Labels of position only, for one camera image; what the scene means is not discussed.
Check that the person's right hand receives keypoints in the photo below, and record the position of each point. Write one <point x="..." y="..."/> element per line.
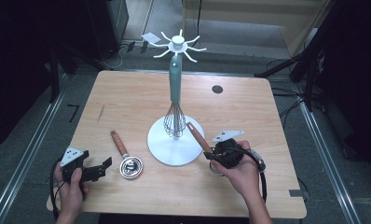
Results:
<point x="244" y="177"/>

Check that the dark tape strip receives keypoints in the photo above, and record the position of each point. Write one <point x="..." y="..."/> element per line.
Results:
<point x="296" y="193"/>

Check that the white paper sheet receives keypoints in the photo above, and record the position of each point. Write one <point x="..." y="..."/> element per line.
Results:
<point x="151" y="38"/>

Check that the black round table grommet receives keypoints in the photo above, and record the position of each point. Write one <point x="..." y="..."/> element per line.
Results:
<point x="217" y="89"/>

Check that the metal floor rail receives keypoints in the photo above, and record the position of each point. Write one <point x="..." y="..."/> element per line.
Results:
<point x="326" y="155"/>
<point x="25" y="161"/>

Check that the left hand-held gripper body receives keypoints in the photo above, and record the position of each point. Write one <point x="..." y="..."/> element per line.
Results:
<point x="71" y="157"/>

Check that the person's left hand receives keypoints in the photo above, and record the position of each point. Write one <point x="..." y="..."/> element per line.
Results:
<point x="68" y="191"/>

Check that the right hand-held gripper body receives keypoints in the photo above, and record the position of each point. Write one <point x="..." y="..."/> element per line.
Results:
<point x="230" y="154"/>

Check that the white utensil rack stand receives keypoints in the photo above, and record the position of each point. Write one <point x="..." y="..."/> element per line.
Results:
<point x="171" y="152"/>

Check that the black cabinet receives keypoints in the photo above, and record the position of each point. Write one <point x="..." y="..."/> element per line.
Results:
<point x="106" y="25"/>

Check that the black tripod stand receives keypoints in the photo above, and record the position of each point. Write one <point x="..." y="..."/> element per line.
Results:
<point x="301" y="56"/>

